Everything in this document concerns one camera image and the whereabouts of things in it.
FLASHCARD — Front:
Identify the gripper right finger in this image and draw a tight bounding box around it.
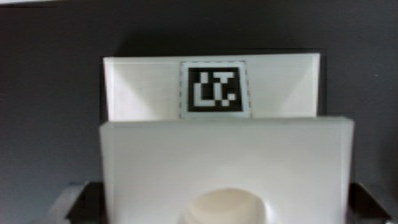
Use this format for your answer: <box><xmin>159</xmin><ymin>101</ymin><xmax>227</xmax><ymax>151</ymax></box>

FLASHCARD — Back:
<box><xmin>353</xmin><ymin>183</ymin><xmax>398</xmax><ymax>224</ymax></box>

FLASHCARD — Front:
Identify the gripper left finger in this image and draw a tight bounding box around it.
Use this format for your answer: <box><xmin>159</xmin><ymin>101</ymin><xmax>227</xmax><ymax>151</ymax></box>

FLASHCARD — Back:
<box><xmin>42</xmin><ymin>182</ymin><xmax>106</xmax><ymax>224</ymax></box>

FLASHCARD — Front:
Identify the white lamp base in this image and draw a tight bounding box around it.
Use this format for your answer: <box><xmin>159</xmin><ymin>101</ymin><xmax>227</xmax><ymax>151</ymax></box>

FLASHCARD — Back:
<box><xmin>99</xmin><ymin>53</ymin><xmax>353</xmax><ymax>224</ymax></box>

